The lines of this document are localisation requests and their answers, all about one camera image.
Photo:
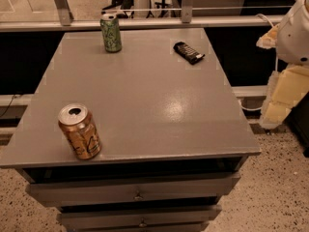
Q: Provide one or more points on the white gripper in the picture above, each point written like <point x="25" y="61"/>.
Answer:
<point x="294" y="38"/>

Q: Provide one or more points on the green soda can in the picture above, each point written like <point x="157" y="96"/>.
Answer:
<point x="109" y="24"/>

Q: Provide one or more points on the orange soda can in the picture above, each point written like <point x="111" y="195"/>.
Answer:
<point x="77" y="124"/>

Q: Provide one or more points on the grey drawer cabinet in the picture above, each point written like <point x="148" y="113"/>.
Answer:
<point x="156" y="115"/>

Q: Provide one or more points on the grey drawer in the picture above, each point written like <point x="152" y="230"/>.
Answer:
<point x="133" y="190"/>
<point x="140" y="218"/>

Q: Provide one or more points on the top grey drawer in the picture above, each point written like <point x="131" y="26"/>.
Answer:
<point x="133" y="190"/>

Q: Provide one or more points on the metal railing frame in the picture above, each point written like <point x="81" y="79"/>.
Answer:
<point x="84" y="15"/>

